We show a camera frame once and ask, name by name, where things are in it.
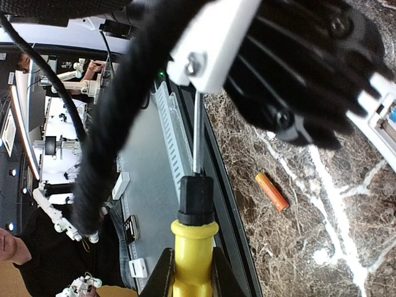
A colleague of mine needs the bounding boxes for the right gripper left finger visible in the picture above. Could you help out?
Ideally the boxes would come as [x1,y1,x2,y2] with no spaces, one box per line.
[139,248,175,297]

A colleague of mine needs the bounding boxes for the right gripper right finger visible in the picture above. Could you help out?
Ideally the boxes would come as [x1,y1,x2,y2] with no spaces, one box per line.
[212,247,246,297]

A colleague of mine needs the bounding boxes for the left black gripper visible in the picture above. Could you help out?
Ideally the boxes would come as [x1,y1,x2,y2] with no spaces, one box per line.
[223,1,390,150]

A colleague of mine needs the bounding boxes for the yellow handled screwdriver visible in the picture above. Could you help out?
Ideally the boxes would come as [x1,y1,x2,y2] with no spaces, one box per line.
[171,92,219,296]

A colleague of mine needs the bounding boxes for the white remote control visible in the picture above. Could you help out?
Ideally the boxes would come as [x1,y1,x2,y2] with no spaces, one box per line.
[346,73,395,169]

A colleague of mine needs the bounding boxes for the orange battery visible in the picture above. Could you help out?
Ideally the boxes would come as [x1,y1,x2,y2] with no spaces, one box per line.
[255,173,290,212]

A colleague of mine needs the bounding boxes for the blue red battery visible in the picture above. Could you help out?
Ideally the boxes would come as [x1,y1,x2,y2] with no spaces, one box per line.
[389,106,396,124]

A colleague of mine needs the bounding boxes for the person in black shirt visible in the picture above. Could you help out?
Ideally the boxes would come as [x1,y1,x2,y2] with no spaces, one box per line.
[1,207,137,296]

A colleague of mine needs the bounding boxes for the black front rail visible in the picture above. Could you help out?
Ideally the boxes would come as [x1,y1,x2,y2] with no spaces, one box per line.
[168,80,264,297]

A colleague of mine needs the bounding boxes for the white slotted cable duct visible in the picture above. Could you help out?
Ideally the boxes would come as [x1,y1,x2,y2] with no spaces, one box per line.
[154,82,192,199]

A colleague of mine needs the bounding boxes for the black braided cable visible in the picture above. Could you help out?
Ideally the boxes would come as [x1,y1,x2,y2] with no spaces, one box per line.
[71,0,217,239]

